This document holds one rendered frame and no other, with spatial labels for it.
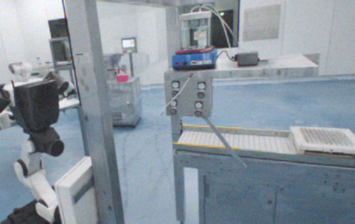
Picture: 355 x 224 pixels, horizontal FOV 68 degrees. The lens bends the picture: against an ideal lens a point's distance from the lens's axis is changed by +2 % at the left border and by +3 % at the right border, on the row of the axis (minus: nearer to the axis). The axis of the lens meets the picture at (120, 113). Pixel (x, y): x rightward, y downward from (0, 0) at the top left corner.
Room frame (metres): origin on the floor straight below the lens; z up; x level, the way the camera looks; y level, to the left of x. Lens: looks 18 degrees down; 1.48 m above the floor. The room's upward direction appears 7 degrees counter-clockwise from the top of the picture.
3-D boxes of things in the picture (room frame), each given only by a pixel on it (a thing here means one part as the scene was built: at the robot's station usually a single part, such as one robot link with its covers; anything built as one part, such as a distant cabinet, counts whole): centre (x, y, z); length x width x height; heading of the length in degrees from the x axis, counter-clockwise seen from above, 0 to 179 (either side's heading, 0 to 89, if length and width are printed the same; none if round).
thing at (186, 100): (1.25, -0.36, 1.14); 0.22 x 0.11 x 0.20; 63
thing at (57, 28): (7.11, 1.04, 1.43); 1.32 x 0.01 x 1.11; 71
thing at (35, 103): (1.61, 0.55, 1.11); 0.34 x 0.30 x 0.36; 137
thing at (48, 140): (1.59, 0.53, 0.84); 0.28 x 0.13 x 0.18; 47
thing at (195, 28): (1.32, -0.42, 1.45); 0.15 x 0.15 x 0.19
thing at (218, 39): (6.04, -2.16, 1.43); 1.38 x 0.01 x 1.16; 71
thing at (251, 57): (1.20, -0.61, 1.30); 0.12 x 0.07 x 0.06; 63
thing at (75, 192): (0.68, 0.15, 0.97); 0.17 x 0.06 x 0.26; 153
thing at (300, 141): (1.08, -0.95, 0.89); 0.25 x 0.24 x 0.02; 153
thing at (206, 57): (1.31, -0.41, 1.31); 0.21 x 0.20 x 0.09; 153
